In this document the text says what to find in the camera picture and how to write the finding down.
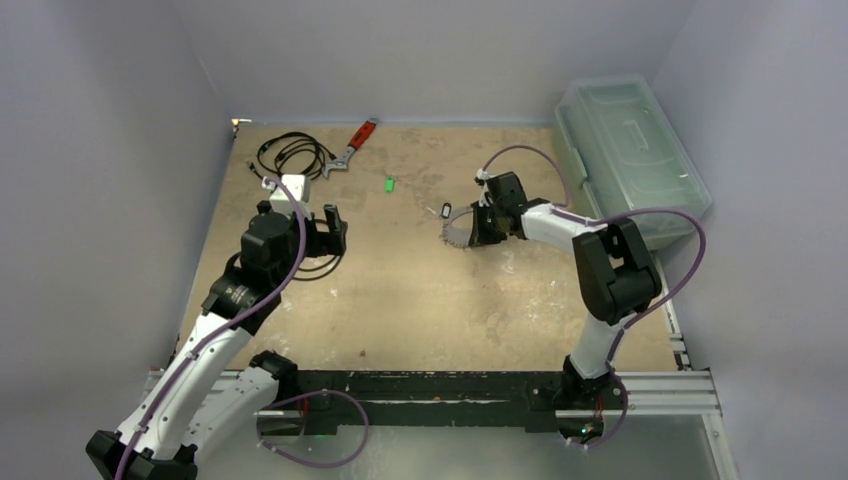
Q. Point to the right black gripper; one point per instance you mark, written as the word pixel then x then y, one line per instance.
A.
pixel 485 224

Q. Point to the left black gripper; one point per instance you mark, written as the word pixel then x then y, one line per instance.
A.
pixel 323 243

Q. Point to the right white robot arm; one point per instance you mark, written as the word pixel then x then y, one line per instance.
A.
pixel 616 277

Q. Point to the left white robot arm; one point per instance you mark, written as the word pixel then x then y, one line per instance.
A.
pixel 178 421

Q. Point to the translucent green plastic toolbox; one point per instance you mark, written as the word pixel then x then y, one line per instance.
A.
pixel 620 153

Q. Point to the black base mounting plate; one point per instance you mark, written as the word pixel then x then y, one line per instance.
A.
pixel 589 427

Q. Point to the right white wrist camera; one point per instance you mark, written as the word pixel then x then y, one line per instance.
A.
pixel 482 177

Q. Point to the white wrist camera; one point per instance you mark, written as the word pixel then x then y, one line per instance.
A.
pixel 482 177
pixel 287 191

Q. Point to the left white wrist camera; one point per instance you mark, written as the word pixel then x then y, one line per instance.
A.
pixel 287 191

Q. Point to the red handled adjustable wrench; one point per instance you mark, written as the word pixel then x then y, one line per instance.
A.
pixel 341 163

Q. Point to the aluminium frame rail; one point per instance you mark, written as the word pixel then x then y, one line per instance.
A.
pixel 669 397

